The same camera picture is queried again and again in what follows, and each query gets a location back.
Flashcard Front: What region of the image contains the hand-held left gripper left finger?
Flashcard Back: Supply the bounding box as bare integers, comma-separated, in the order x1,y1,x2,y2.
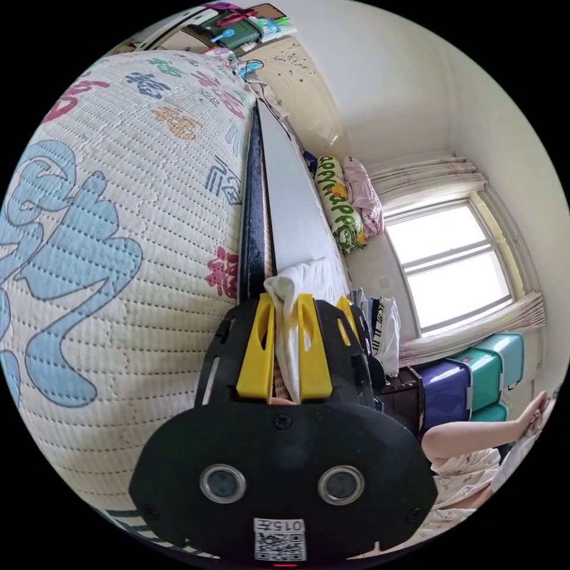
235,292,277,398

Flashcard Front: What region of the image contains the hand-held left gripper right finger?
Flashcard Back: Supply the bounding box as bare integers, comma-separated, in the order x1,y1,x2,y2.
296,293,333,402

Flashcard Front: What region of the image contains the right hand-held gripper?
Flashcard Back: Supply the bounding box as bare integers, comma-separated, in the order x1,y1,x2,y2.
335,295,387,407

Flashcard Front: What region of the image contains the white and green short sleeve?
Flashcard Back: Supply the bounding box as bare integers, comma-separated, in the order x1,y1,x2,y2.
263,260,334,403

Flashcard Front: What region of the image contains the pile of clothes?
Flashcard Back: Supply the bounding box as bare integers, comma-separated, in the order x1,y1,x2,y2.
349,287,402,380

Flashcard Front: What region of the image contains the dark brown cupboard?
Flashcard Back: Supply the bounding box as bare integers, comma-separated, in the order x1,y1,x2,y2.
376,365,425,442

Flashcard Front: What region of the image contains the window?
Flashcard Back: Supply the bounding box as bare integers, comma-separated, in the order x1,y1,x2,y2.
384,195,526,338

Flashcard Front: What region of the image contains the green printed rolled blanket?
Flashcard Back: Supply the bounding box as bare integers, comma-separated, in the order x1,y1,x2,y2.
313,153,369,255

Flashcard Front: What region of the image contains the purple storage box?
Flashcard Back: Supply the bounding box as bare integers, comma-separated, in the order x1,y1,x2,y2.
414,358,474,429

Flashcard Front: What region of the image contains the pink folded blanket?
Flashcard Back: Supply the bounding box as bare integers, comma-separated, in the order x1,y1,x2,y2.
341,156,385,238

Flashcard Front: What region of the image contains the pale floral curtain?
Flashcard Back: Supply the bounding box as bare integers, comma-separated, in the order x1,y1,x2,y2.
368,153,489,197
397,290,547,367

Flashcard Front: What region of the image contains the bed with printed quilt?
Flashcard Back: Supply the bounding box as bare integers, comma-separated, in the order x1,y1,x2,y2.
0,46,353,542

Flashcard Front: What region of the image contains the green storage box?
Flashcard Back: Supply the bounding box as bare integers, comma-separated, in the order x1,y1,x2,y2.
447,345,511,424

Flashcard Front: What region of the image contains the light teal storage box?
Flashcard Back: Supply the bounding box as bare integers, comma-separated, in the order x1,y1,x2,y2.
479,331,526,392

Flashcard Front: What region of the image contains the person's body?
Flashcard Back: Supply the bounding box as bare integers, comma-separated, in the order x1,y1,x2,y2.
420,389,558,546

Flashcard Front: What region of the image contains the beige patterned headboard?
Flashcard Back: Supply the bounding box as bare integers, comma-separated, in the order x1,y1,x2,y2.
251,37,346,154

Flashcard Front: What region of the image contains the shelf with clutter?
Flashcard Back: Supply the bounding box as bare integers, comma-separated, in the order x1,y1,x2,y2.
176,0,298,56

